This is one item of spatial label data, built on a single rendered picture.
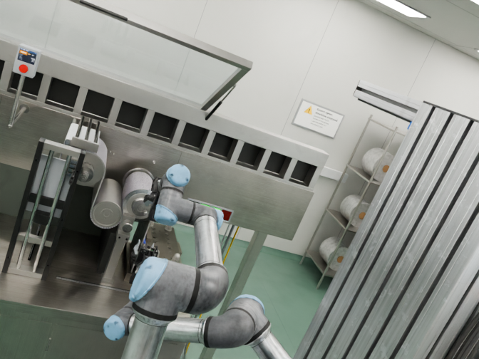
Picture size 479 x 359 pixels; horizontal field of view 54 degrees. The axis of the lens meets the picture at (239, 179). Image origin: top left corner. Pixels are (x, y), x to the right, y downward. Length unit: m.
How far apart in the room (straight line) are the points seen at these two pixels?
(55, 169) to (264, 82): 3.19
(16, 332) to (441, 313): 1.53
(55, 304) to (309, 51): 3.63
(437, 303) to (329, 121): 4.28
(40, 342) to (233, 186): 1.10
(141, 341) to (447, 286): 0.72
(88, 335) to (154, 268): 0.85
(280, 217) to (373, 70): 2.94
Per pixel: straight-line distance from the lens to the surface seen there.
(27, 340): 1.99
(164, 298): 1.17
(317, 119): 4.97
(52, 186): 1.85
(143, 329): 1.21
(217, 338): 1.50
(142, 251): 1.85
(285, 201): 2.47
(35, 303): 1.87
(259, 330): 1.60
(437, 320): 0.84
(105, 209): 1.97
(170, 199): 1.51
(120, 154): 2.23
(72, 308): 1.88
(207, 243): 1.37
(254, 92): 4.70
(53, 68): 2.17
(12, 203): 2.37
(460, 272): 0.82
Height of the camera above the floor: 1.99
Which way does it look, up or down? 15 degrees down
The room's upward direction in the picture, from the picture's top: 23 degrees clockwise
